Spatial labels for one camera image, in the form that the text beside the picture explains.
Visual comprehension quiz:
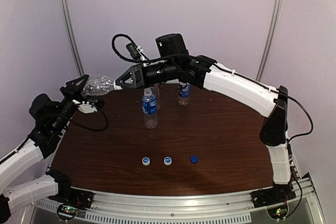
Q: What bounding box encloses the left black cable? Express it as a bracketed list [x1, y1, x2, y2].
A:
[0, 103, 110, 162]

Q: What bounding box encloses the blue label water bottle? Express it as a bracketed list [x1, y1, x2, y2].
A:
[142, 88, 158, 129]

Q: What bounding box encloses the aluminium front rail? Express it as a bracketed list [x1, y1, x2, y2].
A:
[19, 174, 326, 223]

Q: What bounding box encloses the left aluminium frame post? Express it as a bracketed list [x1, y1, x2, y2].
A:
[60, 0, 85, 76]

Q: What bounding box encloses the right black cable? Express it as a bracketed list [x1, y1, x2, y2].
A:
[111, 34, 314, 143]

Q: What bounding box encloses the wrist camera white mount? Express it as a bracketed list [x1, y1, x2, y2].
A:
[72, 99, 105, 114]
[125, 42, 149, 67]

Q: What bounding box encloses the Pepsi bottle blue label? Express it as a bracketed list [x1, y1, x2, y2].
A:
[178, 82, 191, 106]

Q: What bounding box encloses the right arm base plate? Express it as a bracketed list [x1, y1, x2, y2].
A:
[250, 185, 296, 221]

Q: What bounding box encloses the right aluminium frame post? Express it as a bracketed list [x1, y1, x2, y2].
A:
[256, 0, 284, 81]

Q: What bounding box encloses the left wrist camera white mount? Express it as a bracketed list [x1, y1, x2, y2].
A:
[72, 99, 105, 114]

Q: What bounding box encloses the clear bottle white cap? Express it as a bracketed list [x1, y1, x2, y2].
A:
[150, 84, 161, 110]

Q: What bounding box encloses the white Pocari cap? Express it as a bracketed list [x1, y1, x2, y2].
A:
[163, 156, 173, 166]
[142, 157, 151, 166]

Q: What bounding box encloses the black cable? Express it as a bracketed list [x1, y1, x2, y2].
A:
[0, 103, 110, 162]
[111, 34, 314, 143]

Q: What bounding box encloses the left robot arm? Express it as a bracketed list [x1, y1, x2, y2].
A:
[1, 74, 97, 223]

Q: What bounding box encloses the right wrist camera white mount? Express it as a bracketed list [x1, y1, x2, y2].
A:
[125, 42, 149, 67]

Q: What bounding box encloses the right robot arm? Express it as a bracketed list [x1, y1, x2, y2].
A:
[111, 33, 291, 186]

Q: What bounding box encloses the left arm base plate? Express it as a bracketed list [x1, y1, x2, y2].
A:
[48, 188, 94, 222]

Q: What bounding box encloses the aluminium frame post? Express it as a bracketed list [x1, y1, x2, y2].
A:
[60, 0, 85, 76]
[256, 0, 284, 81]

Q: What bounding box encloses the blue bottle cap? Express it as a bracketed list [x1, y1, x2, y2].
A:
[190, 156, 199, 164]

